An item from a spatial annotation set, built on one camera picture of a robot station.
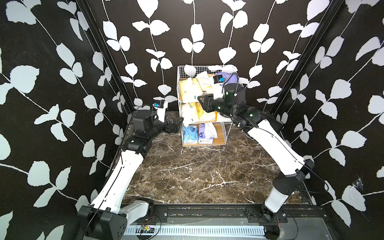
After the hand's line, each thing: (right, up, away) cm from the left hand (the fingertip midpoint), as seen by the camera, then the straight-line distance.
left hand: (176, 114), depth 71 cm
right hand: (+11, +9, -5) cm, 15 cm away
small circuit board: (-14, -55, 0) cm, 57 cm away
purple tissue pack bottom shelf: (+14, -14, +25) cm, 32 cm away
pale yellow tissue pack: (+8, +2, +8) cm, 11 cm away
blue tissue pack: (+6, -11, +30) cm, 32 cm away
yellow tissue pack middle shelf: (+14, 0, +8) cm, 16 cm away
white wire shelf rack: (+28, -8, +37) cm, 47 cm away
